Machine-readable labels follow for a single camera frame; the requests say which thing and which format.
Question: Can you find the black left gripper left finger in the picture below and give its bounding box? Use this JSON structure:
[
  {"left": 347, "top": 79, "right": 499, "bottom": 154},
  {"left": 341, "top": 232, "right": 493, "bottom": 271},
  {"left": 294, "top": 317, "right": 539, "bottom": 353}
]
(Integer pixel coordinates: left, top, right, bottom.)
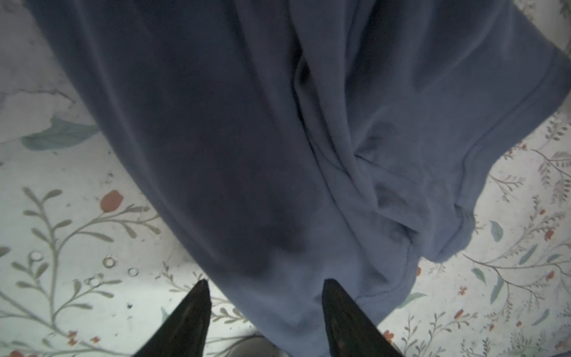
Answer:
[{"left": 135, "top": 280, "right": 212, "bottom": 357}]

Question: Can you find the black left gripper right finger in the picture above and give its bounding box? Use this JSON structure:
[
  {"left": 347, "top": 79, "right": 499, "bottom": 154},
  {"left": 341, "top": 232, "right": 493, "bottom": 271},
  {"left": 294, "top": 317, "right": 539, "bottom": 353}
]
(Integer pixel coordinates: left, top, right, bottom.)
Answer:
[{"left": 322, "top": 279, "right": 401, "bottom": 357}]

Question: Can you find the grey tank top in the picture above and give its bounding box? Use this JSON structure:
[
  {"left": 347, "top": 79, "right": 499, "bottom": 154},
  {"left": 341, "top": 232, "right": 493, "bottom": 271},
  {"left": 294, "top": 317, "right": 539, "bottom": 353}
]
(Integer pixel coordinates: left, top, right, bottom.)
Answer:
[{"left": 28, "top": 1, "right": 570, "bottom": 356}]

